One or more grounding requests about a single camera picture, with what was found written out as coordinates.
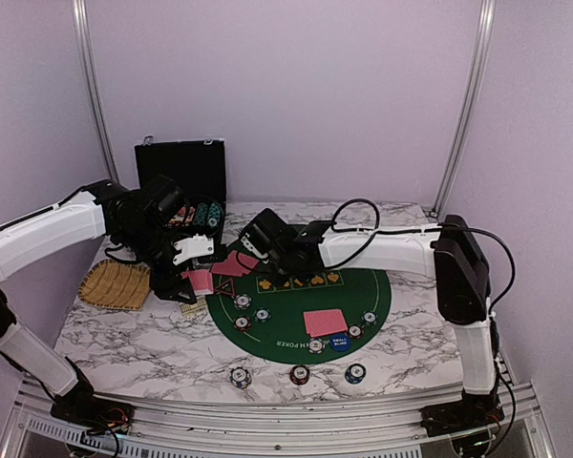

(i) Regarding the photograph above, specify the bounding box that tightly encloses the woven bamboo tray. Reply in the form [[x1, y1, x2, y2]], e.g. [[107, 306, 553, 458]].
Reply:
[[77, 260, 150, 311]]

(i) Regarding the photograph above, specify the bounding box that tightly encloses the aluminium front rail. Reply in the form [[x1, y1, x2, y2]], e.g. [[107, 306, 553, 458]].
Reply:
[[0, 379, 556, 457]]

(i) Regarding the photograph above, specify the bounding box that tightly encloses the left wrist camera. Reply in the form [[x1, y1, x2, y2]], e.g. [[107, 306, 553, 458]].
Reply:
[[172, 235, 214, 265]]

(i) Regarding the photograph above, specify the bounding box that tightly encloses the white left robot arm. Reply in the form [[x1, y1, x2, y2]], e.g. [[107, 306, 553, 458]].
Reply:
[[0, 177, 213, 425]]

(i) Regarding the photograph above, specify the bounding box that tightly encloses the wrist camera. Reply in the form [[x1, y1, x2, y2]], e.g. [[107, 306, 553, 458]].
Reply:
[[172, 235, 214, 265], [239, 208, 297, 260]]

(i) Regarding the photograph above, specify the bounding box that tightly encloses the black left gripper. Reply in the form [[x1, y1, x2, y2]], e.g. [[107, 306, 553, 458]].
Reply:
[[117, 219, 197, 303]]

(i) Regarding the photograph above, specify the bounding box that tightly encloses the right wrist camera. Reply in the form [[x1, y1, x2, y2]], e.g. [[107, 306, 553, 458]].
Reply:
[[239, 208, 297, 260]]

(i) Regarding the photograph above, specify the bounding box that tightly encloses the black red all-in triangle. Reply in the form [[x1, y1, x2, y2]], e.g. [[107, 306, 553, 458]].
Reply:
[[214, 279, 236, 298]]

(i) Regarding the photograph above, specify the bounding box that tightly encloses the green chips row in case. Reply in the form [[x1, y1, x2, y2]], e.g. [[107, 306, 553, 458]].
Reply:
[[192, 202, 209, 227]]

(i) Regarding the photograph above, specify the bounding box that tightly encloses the card deck in case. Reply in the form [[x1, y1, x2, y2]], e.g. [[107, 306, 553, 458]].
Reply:
[[168, 205, 196, 227]]

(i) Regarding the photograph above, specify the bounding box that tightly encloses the left aluminium frame post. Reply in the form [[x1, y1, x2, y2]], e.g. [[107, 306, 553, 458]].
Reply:
[[72, 0, 120, 182]]

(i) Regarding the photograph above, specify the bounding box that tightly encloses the round green poker mat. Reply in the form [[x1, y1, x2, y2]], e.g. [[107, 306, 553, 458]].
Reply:
[[207, 265, 393, 365]]

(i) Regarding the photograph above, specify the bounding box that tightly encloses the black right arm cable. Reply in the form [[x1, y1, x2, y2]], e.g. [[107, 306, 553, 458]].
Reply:
[[236, 198, 517, 430]]

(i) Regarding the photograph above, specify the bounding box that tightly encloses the red card group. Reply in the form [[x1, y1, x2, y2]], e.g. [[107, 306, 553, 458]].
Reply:
[[210, 258, 250, 278], [227, 251, 259, 274]]

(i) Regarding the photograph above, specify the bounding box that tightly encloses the blue small blind button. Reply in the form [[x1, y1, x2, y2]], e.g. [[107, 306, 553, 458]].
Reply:
[[329, 333, 351, 353]]

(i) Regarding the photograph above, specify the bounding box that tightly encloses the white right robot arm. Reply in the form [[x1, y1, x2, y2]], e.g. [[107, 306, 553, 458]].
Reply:
[[244, 209, 497, 427]]

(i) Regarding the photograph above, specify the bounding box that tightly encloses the red-backed card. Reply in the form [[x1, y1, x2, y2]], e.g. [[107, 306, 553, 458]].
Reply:
[[303, 309, 340, 338]]

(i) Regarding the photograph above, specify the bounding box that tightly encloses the green chip group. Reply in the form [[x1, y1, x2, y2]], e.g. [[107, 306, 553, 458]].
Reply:
[[253, 308, 272, 323]]

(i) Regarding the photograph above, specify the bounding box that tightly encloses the red-backed card deck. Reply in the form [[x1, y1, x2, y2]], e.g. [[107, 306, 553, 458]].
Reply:
[[181, 269, 214, 296]]

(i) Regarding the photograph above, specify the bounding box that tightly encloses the right aluminium frame post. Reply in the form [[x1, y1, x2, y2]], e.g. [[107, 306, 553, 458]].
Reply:
[[430, 0, 497, 217]]

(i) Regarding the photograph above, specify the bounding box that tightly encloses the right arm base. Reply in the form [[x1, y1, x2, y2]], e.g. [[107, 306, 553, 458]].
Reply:
[[420, 387, 504, 437]]

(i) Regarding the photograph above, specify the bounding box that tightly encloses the red black chip stack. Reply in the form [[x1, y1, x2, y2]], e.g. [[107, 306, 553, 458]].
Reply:
[[289, 364, 310, 385]]

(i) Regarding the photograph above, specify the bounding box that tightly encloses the black poker chip case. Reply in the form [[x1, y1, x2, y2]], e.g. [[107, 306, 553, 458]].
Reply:
[[135, 139, 226, 235]]

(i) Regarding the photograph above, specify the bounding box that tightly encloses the teal chips row in case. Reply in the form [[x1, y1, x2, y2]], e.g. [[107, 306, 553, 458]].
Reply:
[[206, 202, 223, 229]]

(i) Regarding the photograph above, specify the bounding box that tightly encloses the aluminium frame post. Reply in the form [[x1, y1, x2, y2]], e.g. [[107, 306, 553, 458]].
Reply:
[[72, 0, 120, 182], [430, 0, 497, 217]]

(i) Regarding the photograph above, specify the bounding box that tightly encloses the dark chip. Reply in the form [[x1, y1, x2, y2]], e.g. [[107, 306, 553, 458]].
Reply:
[[348, 324, 364, 340]]

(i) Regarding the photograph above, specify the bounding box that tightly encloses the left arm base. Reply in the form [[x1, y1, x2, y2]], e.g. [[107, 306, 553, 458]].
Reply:
[[51, 381, 134, 432]]

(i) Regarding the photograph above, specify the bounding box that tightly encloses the blue gold card box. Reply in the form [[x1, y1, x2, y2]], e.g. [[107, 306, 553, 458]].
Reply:
[[180, 299, 207, 317]]

